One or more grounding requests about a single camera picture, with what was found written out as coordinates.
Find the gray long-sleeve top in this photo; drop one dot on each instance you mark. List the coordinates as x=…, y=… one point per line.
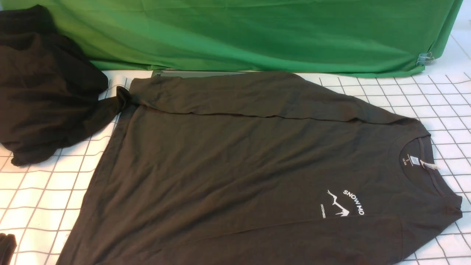
x=259, y=168

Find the green backdrop cloth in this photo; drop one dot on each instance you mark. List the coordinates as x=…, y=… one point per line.
x=357, y=38

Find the pile of dark clothes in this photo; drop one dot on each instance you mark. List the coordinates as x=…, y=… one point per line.
x=49, y=89

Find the white grid-pattern mat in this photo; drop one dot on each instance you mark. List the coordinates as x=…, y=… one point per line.
x=40, y=203

